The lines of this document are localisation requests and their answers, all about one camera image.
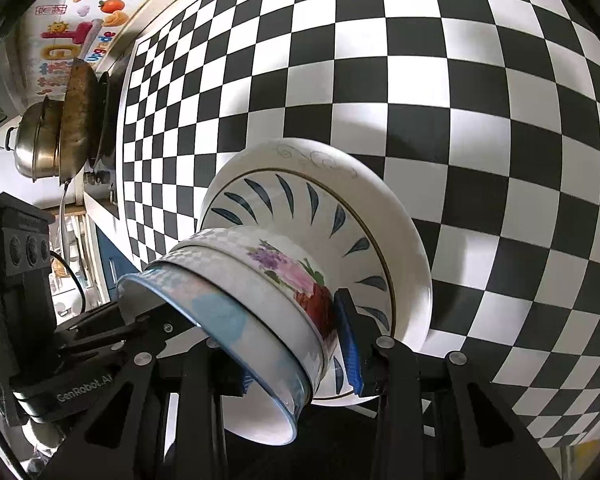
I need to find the dark wok pan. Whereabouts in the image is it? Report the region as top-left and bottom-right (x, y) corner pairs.
(58, 58), (99, 184)

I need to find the white plate grey floral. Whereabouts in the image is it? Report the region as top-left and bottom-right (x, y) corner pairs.
(198, 136), (435, 406)

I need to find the colourful wall sticker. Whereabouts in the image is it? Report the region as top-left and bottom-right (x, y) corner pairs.
(18, 0), (131, 101)

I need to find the white plate blue leaf pattern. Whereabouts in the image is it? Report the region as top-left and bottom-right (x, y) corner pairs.
(199, 170), (396, 406)

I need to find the steel pot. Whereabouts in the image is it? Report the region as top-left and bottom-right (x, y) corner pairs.
(14, 96), (64, 181)

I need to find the black white checkered mat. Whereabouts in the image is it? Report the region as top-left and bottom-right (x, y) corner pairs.
(121, 0), (600, 448)

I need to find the black cable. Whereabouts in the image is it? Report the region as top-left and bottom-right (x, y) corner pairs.
(49, 249), (89, 316)

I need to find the white bowl blue rim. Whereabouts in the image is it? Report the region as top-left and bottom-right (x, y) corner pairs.
(118, 263), (323, 445)

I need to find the white bowl floral decoration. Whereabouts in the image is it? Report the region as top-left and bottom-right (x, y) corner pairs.
(152, 226), (336, 390)

